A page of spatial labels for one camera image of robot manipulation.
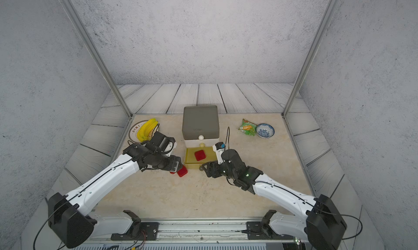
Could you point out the aluminium frame post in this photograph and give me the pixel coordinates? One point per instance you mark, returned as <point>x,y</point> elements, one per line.
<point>321,30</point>
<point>91,48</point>

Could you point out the three-tier drawer cabinet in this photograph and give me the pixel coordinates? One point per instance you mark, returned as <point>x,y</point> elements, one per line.
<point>200,129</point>

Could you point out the grey top drawer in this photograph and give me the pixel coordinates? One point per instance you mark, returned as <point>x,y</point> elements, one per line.
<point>200,121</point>

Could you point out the white drawer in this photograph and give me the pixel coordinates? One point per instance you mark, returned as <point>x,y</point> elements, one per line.
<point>201,143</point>

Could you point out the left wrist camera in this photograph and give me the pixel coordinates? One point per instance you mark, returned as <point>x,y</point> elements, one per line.
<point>162,144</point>

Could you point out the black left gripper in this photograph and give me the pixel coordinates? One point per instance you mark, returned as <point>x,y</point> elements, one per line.
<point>175,164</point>

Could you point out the yellow toy banana bunch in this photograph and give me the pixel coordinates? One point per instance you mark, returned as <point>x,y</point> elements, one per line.
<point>146,130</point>

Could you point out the right aluminium frame post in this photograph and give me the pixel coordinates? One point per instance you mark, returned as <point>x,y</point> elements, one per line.
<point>321,30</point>

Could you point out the green snack packet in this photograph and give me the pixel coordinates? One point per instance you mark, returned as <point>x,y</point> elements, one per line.
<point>248,127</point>

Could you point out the red brooch box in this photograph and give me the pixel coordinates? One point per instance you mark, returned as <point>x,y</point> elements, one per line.
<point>180,171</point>
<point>200,155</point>

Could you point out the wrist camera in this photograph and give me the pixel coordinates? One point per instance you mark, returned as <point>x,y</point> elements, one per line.
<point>162,144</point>
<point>218,148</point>

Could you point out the left aluminium frame post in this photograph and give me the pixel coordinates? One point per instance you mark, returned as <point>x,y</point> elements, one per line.
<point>91,48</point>

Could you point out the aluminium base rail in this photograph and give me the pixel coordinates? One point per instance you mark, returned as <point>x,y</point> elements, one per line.
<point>202,233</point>

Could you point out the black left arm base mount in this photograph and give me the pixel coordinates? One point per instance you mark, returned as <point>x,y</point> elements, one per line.
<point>138,230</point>

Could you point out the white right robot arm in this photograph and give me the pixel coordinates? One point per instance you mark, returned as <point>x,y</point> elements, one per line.
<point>315,219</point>

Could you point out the patterned round plate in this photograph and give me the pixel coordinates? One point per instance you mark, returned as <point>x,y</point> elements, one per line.
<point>134,129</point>

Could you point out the yellow bottom drawer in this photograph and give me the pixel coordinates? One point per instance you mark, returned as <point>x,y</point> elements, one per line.
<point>190,161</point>

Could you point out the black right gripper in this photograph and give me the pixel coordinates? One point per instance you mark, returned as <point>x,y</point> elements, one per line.
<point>211,164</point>

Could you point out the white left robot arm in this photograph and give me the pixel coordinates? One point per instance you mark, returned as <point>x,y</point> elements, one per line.
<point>71,215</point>

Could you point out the blue white ceramic bowl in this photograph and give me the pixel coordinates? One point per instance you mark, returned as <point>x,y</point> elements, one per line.
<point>265,131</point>

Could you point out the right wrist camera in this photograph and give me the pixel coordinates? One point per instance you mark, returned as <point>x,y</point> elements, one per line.
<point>218,148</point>

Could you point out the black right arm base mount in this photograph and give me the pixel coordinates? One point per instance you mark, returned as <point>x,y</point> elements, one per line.
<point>261,230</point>

